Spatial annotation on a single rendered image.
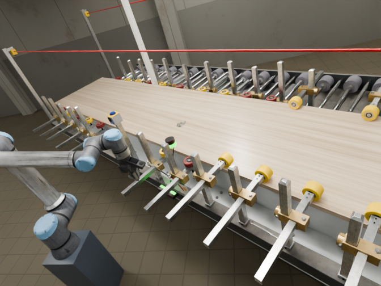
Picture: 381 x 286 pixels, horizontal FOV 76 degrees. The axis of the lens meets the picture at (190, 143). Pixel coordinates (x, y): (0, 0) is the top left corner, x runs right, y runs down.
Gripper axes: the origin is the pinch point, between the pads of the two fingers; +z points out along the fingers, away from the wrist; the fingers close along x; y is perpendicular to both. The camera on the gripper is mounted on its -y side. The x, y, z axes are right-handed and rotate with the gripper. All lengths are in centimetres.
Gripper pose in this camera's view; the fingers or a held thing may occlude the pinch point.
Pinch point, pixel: (139, 179)
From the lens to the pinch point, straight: 160.6
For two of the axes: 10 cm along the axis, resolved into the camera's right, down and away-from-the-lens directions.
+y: -9.2, 0.1, 3.8
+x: -3.0, 6.2, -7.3
